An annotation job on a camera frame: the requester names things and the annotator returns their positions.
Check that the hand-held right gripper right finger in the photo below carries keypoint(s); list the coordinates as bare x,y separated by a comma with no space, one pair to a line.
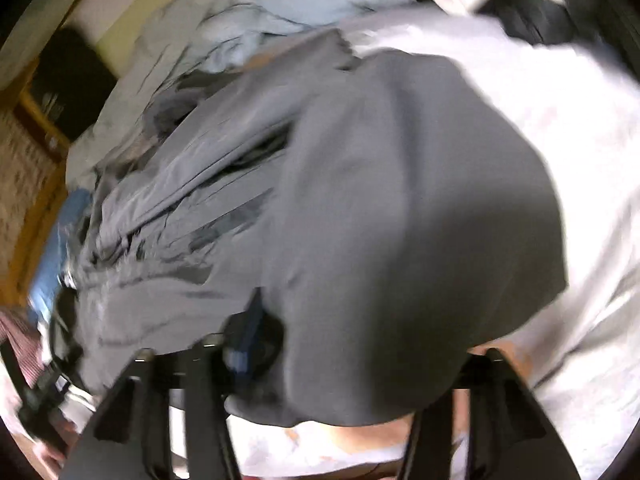
500,395

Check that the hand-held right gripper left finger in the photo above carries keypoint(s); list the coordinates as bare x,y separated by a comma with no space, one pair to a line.
245,345

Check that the grey jacket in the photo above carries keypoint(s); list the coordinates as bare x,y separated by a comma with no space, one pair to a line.
400,210

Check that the pink striped cloth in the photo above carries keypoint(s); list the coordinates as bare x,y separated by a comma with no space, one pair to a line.
20,340

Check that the blue pillow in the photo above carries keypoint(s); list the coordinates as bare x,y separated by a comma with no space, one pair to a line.
55,260

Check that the patterned curtain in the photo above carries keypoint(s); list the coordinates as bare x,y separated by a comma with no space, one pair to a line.
20,185

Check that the black hanging garment bag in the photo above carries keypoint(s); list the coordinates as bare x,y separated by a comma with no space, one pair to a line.
75,80

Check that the light blue duvet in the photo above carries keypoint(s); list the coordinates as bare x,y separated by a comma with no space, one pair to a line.
280,5

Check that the black puffer jacket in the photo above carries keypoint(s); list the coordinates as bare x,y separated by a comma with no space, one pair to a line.
530,20

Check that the checked canopy cloth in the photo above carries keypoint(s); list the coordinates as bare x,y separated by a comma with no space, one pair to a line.
45,15

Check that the wooden bed frame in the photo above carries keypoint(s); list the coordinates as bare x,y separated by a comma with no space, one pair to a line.
35,260

